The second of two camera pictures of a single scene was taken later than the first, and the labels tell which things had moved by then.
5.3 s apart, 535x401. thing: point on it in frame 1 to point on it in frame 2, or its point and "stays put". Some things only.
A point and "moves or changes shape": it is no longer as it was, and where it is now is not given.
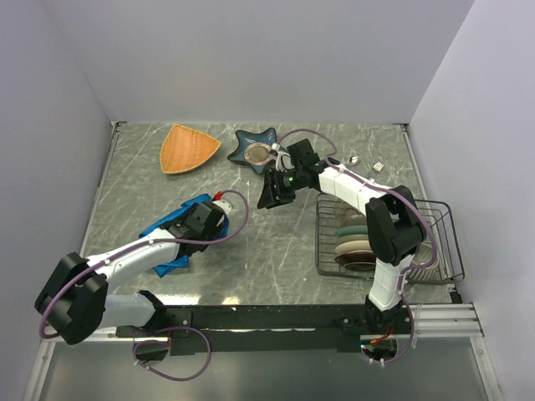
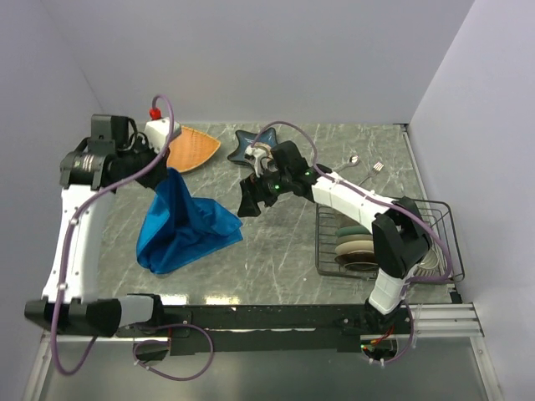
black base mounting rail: x=275 y=328 stays put
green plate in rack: x=352 y=230 stays put
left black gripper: x=191 y=211 to x=150 y=180
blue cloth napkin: x=174 y=215 moves or changes shape
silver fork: x=378 y=167 stays put
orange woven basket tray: x=184 y=149 stays put
